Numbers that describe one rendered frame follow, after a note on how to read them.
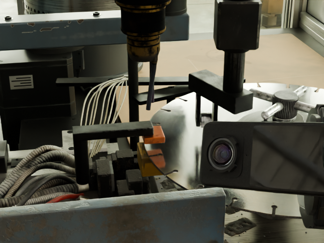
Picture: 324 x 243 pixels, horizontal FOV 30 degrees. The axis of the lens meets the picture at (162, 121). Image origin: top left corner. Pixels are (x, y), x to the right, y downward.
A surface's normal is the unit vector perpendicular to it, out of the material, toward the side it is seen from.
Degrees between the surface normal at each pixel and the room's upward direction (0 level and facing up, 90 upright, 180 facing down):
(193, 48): 0
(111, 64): 89
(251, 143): 63
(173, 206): 90
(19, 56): 0
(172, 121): 0
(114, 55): 89
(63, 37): 90
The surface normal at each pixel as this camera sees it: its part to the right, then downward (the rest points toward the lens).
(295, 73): 0.00, -0.90
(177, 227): 0.17, 0.44
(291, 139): -0.59, -0.12
